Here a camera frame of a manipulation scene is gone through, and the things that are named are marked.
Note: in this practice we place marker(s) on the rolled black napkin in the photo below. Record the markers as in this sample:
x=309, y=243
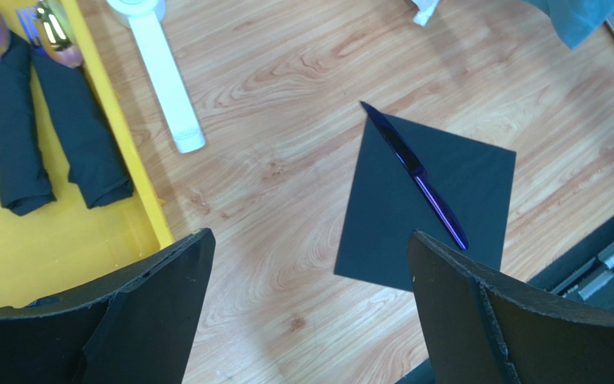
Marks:
x=96, y=165
x=24, y=182

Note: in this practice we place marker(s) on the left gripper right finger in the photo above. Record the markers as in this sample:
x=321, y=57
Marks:
x=482, y=326

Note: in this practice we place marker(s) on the purple iridescent knife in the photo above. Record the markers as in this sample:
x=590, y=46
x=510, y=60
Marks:
x=418, y=174

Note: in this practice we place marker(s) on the black paper napkin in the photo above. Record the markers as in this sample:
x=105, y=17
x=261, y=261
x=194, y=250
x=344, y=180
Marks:
x=385, y=206

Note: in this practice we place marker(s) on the teal grey shirt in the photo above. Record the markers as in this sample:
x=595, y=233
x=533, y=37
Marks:
x=575, y=20

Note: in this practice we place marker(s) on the left white rack foot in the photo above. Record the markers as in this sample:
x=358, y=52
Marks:
x=144, y=19

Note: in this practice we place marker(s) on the white towel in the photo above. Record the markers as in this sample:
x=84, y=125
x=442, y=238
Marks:
x=425, y=5

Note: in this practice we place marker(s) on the rolled black napkin left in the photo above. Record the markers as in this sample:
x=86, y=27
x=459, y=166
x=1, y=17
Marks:
x=24, y=182

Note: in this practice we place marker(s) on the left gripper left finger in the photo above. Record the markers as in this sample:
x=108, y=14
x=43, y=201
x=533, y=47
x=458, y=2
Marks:
x=134, y=325

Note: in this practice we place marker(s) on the yellow plastic bin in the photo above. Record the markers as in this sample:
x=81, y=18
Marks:
x=64, y=244

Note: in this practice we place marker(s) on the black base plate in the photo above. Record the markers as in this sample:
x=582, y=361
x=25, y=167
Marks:
x=585, y=273

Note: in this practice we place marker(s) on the rolled black napkin right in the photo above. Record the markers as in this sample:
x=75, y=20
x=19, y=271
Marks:
x=96, y=165

